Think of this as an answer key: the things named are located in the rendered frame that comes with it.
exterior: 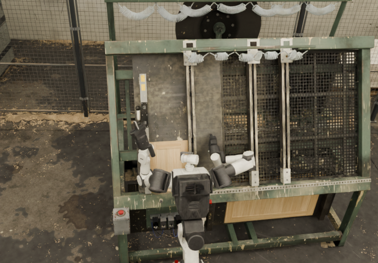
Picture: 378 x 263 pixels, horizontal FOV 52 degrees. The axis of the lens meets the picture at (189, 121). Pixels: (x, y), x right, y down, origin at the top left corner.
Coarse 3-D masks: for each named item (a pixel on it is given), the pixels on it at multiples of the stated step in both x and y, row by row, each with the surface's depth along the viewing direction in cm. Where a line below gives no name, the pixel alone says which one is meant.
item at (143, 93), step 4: (140, 76) 299; (140, 80) 299; (140, 84) 299; (140, 88) 300; (140, 92) 300; (144, 92) 300; (144, 96) 301; (144, 100) 301; (148, 136) 304; (148, 140) 304; (148, 156) 305; (148, 192) 307
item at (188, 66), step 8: (184, 56) 296; (192, 56) 285; (184, 64) 297; (192, 64) 298; (192, 72) 302; (192, 80) 302; (192, 88) 303; (192, 96) 303; (192, 104) 304; (192, 112) 304; (192, 120) 305; (192, 128) 308; (192, 136) 309; (192, 144) 310; (192, 152) 310
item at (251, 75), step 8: (248, 40) 303; (256, 40) 304; (256, 56) 295; (248, 64) 310; (248, 72) 311; (248, 80) 312; (248, 88) 313; (248, 96) 314; (248, 104) 315; (256, 104) 312; (248, 112) 316; (256, 112) 312; (248, 120) 317; (256, 120) 313; (248, 128) 318; (256, 128) 313; (248, 136) 319; (256, 136) 314; (256, 144) 314; (256, 152) 315; (256, 160) 315; (256, 168) 316; (256, 176) 316; (256, 184) 317
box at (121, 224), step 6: (114, 210) 288; (126, 210) 288; (114, 216) 283; (126, 216) 283; (114, 222) 282; (120, 222) 283; (126, 222) 284; (114, 228) 285; (120, 228) 286; (126, 228) 287; (114, 234) 289; (120, 234) 290
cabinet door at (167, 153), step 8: (152, 144) 307; (160, 144) 308; (168, 144) 309; (176, 144) 310; (184, 144) 311; (160, 152) 308; (168, 152) 309; (176, 152) 310; (152, 160) 308; (160, 160) 309; (168, 160) 310; (176, 160) 311; (152, 168) 308; (160, 168) 309; (168, 168) 310; (176, 168) 311; (152, 192) 310
